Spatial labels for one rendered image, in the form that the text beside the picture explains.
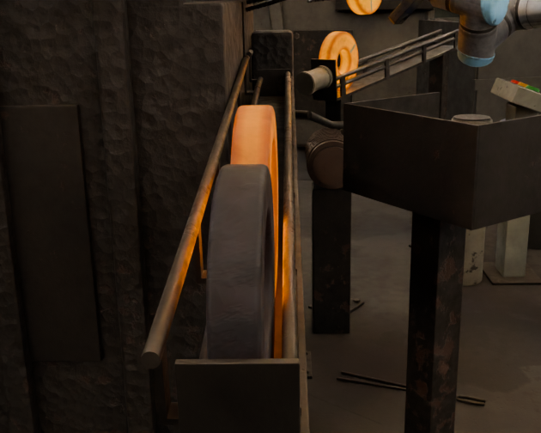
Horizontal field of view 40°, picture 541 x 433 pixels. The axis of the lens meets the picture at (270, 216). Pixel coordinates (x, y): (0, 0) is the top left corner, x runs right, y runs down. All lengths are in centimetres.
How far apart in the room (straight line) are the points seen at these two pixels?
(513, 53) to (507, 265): 149
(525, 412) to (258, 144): 123
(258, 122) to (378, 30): 358
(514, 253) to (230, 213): 203
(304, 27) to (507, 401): 291
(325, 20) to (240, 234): 383
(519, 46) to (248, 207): 331
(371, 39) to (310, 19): 36
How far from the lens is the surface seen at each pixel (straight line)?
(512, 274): 247
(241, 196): 47
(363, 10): 195
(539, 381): 188
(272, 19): 429
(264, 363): 44
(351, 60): 206
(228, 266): 44
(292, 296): 61
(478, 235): 235
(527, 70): 376
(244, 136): 63
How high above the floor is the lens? 88
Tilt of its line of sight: 17 degrees down
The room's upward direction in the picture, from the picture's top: 1 degrees counter-clockwise
